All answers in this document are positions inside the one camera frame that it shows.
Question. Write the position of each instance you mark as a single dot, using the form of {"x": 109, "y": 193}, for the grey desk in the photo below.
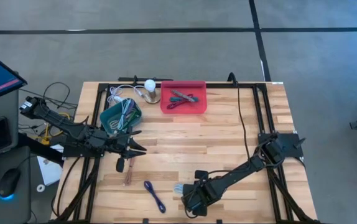
{"x": 10, "y": 211}

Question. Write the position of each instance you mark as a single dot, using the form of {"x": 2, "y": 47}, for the black aluminium table frame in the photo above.
{"x": 222, "y": 85}

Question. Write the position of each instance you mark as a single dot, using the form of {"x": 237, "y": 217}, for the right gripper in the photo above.
{"x": 209, "y": 191}

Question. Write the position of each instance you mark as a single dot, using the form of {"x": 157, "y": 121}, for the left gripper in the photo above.
{"x": 113, "y": 144}

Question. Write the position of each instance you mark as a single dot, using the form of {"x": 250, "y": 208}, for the teal plastic bin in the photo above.
{"x": 105, "y": 116}

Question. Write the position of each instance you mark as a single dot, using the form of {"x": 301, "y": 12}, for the black computer mouse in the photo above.
{"x": 9, "y": 182}

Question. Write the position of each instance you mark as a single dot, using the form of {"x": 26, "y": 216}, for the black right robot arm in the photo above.
{"x": 240, "y": 169}

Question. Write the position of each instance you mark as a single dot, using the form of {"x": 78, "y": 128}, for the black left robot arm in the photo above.
{"x": 60, "y": 122}

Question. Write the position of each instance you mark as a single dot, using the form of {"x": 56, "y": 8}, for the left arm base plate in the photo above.
{"x": 76, "y": 152}

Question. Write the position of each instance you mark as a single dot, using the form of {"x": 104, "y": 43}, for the white bulb brass lamp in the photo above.
{"x": 150, "y": 85}

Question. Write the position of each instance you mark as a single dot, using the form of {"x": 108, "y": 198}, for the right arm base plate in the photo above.
{"x": 290, "y": 140}

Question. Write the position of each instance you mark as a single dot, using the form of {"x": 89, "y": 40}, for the white paper sheet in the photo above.
{"x": 51, "y": 174}

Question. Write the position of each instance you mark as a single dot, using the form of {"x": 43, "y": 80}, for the black bar behind table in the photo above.
{"x": 125, "y": 79}

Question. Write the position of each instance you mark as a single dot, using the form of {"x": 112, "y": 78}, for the pink plastic tray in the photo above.
{"x": 197, "y": 109}

